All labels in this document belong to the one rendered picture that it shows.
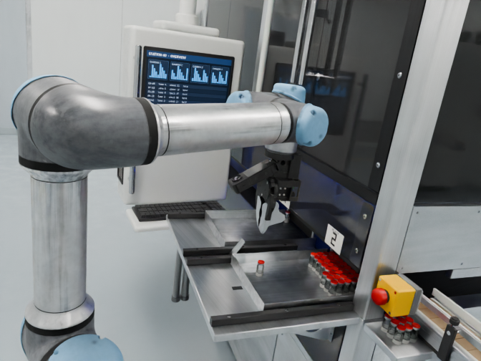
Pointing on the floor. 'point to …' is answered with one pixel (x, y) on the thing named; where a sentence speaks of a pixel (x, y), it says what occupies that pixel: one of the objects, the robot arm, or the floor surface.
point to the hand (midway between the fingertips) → (260, 228)
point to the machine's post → (405, 162)
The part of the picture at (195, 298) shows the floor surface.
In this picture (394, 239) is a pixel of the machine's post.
